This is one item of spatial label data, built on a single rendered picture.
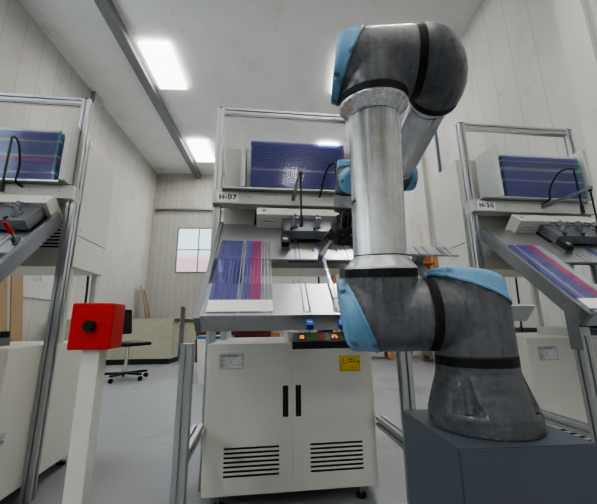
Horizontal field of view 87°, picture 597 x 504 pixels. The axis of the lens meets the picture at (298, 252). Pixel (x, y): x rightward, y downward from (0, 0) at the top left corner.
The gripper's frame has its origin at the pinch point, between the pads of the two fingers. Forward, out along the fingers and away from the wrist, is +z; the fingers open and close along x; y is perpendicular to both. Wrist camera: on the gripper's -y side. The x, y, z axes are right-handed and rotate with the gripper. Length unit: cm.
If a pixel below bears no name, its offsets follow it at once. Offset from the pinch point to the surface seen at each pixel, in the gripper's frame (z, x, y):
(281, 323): 18.9, -20.1, 8.4
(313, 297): 14.4, -7.7, -2.5
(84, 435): 56, -84, 15
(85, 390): 44, -86, 8
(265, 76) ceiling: -206, -24, -687
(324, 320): 17.8, -5.4, 8.7
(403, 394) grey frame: 39.7, 21.1, 20.2
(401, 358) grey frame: 29.4, 21.3, 14.7
